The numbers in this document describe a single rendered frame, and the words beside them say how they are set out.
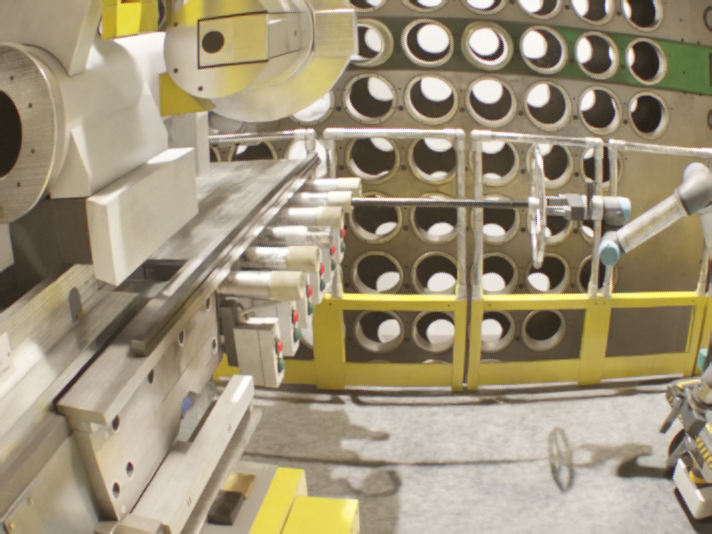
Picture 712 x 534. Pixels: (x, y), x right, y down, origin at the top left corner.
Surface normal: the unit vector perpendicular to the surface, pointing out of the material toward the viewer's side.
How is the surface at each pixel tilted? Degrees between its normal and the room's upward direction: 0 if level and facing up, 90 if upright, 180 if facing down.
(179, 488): 0
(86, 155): 68
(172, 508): 0
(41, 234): 90
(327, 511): 0
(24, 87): 90
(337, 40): 90
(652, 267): 90
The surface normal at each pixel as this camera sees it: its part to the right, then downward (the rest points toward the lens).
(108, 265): -0.58, 0.29
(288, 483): -0.04, -0.95
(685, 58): -0.16, 0.32
